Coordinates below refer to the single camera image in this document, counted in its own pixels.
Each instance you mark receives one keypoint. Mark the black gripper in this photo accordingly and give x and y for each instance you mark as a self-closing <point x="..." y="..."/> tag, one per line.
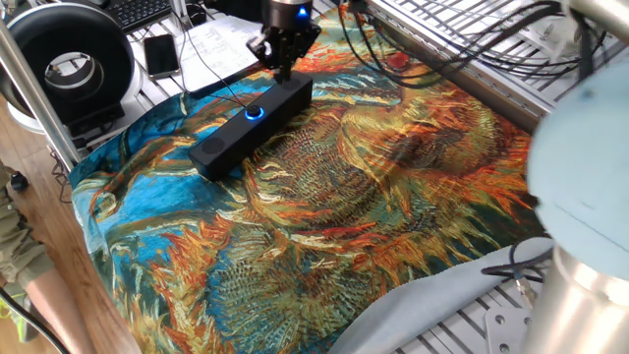
<point x="285" y="22"/>

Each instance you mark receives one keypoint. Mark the black bar speaker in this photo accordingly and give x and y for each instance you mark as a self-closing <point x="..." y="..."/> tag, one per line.
<point x="231" y="147"/>

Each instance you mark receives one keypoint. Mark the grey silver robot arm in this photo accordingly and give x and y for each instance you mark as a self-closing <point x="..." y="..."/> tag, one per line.
<point x="580" y="172"/>

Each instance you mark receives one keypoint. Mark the white printed paper sheet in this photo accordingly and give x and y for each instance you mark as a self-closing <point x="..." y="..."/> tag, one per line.
<point x="216" y="49"/>

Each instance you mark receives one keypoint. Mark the black computer mouse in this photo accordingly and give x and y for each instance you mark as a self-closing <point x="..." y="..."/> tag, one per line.
<point x="195" y="14"/>

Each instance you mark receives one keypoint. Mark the small black smartphone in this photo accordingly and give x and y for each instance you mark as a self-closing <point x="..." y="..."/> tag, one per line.
<point x="161" y="55"/>

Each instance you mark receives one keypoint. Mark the black computer keyboard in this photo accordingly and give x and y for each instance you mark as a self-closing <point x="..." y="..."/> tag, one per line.
<point x="142" y="12"/>

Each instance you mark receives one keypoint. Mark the sunflower painting cloth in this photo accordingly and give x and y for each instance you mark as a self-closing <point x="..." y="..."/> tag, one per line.
<point x="344" y="196"/>

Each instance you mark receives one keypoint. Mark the black chair caster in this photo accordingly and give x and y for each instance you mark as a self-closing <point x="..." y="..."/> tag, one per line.
<point x="18" y="182"/>

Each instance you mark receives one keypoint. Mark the person leg khaki shorts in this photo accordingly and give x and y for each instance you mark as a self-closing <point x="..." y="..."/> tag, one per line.
<point x="19" y="246"/>

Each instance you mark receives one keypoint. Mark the silver mounting plate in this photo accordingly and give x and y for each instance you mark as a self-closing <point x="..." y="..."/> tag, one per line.
<point x="506" y="334"/>

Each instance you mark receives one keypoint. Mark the neon yellow shoe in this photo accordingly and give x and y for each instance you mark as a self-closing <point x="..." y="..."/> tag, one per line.
<point x="12" y="314"/>

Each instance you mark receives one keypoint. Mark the aluminium frame beam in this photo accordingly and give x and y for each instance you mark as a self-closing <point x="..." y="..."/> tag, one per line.
<point x="34" y="93"/>

